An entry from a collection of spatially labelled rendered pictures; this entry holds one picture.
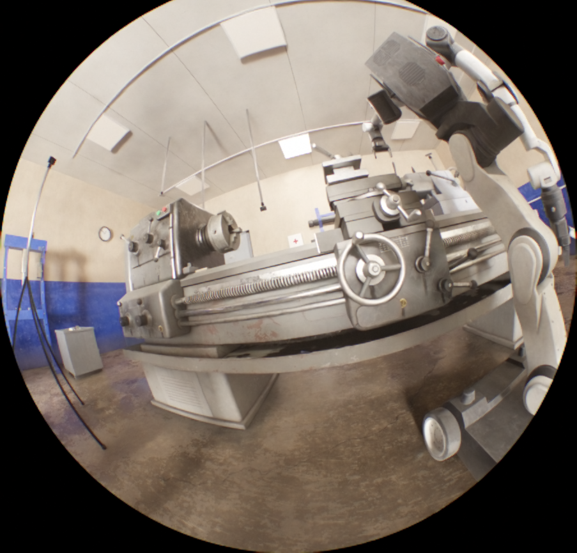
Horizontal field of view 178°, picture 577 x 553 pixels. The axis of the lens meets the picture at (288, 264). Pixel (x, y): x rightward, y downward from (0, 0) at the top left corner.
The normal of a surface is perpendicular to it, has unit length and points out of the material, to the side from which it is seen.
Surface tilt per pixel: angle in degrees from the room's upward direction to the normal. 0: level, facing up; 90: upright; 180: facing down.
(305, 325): 90
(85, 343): 90
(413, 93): 105
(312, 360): 90
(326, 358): 90
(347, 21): 180
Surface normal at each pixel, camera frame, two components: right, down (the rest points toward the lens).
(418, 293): -0.21, -0.07
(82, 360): 0.97, -0.21
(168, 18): 0.20, 0.97
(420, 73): -0.83, 0.40
